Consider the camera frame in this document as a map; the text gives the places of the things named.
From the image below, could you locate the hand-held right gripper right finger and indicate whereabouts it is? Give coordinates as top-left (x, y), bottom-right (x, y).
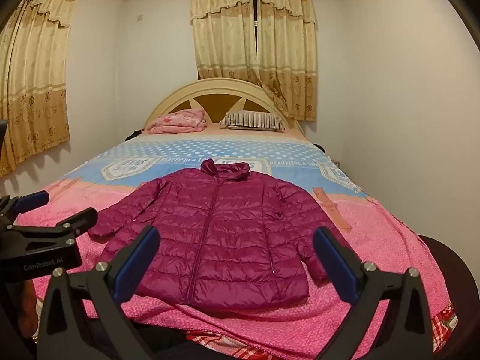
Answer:
top-left (313, 227), bottom-right (445, 360)

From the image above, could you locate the pink folded quilt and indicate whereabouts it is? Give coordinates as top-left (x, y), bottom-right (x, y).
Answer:
top-left (146, 108), bottom-right (208, 134)

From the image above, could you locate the beige floral curtain panel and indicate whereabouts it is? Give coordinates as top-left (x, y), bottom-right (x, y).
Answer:
top-left (190, 0), bottom-right (259, 81)
top-left (255, 0), bottom-right (316, 121)

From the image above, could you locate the magenta puffer jacket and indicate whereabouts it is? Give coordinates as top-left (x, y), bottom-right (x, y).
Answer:
top-left (88, 158), bottom-right (364, 312)

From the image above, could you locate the cream wooden bed headboard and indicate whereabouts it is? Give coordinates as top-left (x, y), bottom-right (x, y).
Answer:
top-left (144, 77), bottom-right (304, 134)

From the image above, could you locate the wide beige floral curtain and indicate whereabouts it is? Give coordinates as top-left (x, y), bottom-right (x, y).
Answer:
top-left (0, 0), bottom-right (81, 177)

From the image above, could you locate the blue and pink printed blanket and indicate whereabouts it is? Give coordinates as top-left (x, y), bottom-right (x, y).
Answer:
top-left (17, 135), bottom-right (456, 360)

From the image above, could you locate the striped pillow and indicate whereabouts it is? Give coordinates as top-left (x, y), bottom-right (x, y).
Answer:
top-left (219, 111), bottom-right (286, 133)

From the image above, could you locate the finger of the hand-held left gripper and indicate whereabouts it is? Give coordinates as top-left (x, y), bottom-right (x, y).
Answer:
top-left (7, 207), bottom-right (99, 248)
top-left (0, 190), bottom-right (50, 229)

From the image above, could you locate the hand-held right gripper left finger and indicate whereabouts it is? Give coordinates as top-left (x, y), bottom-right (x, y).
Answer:
top-left (37, 226), bottom-right (161, 360)

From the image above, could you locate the red plaid bed sheet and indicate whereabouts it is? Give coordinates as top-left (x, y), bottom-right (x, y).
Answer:
top-left (185, 305), bottom-right (459, 360)

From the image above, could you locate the dark round furniture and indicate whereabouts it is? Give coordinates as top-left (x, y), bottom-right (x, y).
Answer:
top-left (416, 234), bottom-right (480, 360)

